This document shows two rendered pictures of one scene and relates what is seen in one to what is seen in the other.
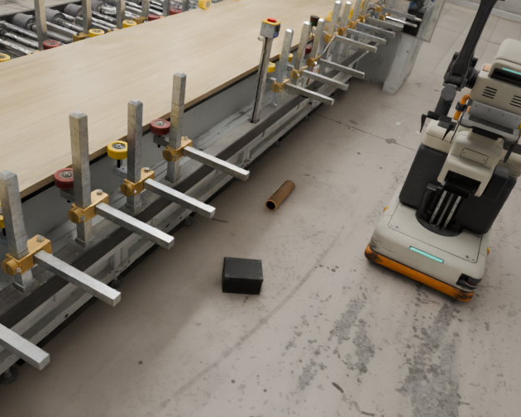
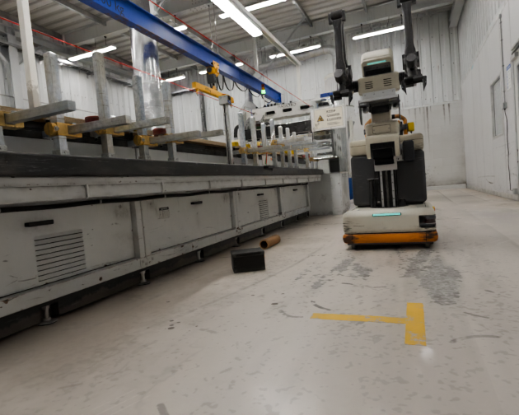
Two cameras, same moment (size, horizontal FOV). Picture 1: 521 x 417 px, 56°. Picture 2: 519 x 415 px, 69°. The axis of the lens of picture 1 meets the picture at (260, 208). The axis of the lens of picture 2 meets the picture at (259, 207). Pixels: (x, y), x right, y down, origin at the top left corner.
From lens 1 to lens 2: 1.44 m
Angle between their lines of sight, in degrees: 33
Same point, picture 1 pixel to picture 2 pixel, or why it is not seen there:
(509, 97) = (381, 81)
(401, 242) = (365, 215)
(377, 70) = (324, 205)
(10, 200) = (52, 69)
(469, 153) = (377, 128)
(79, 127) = (99, 58)
